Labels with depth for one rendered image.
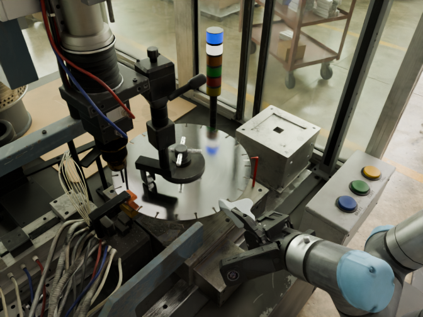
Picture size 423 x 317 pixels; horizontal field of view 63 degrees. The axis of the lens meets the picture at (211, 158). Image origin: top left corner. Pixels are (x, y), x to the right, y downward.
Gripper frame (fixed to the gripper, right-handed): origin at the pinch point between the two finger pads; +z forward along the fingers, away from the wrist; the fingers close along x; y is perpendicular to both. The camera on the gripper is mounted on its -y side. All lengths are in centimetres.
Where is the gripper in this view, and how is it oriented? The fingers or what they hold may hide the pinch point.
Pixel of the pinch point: (226, 231)
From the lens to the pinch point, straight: 78.1
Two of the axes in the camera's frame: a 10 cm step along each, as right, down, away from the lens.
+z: -5.2, -0.6, 8.5
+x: -3.0, -9.2, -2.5
